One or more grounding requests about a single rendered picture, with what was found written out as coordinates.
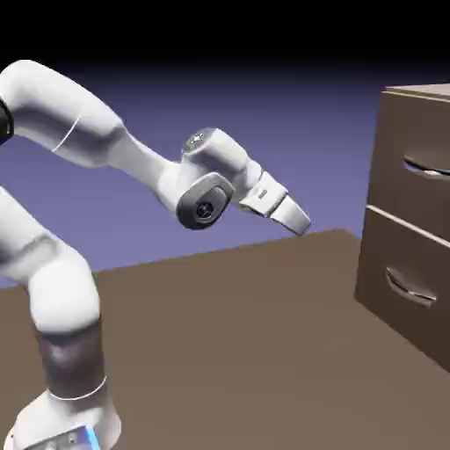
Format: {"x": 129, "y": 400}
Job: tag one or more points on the brown drawer front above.
{"x": 383, "y": 316}
{"x": 390, "y": 154}

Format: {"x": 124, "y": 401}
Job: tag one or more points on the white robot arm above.
{"x": 88, "y": 133}

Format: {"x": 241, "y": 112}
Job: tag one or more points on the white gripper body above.
{"x": 290, "y": 213}

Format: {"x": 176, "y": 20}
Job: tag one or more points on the brown wooden cabinet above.
{"x": 393, "y": 267}

